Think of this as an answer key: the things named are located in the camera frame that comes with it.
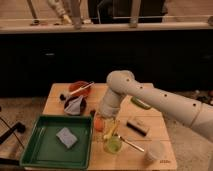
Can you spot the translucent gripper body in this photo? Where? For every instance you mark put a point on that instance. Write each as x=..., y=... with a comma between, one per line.
x=108, y=123

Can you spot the orange apple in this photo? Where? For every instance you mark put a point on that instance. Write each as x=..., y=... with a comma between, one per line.
x=98, y=124

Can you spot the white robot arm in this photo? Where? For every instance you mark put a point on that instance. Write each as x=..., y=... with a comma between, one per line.
x=192, y=113

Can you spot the white paper cup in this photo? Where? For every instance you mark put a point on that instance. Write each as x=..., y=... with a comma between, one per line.
x=154, y=152

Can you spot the yellow corn cob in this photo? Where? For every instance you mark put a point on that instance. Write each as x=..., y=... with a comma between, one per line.
x=111, y=131

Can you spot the dark plate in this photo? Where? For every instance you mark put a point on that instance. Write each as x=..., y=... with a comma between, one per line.
x=67, y=102

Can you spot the wooden table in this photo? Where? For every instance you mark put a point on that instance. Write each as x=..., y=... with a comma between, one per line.
x=128, y=158

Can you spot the black and tan eraser block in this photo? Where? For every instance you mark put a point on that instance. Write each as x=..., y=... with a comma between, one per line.
x=137, y=125

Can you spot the grey folded cloth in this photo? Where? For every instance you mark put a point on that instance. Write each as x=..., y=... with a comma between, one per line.
x=74, y=106

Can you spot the gold spoon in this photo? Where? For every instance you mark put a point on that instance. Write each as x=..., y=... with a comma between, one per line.
x=131, y=144

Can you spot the blue sponge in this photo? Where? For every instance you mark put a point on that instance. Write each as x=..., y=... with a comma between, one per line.
x=67, y=137

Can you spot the green chili pepper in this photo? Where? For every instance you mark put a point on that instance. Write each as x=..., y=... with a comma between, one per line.
x=141, y=104

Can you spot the orange bowl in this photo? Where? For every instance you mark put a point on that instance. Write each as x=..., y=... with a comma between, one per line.
x=76, y=85

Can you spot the green plastic tray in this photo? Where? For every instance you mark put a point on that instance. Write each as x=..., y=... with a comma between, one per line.
x=45, y=150

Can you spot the white handled brush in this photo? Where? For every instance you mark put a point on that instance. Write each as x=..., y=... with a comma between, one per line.
x=63, y=96

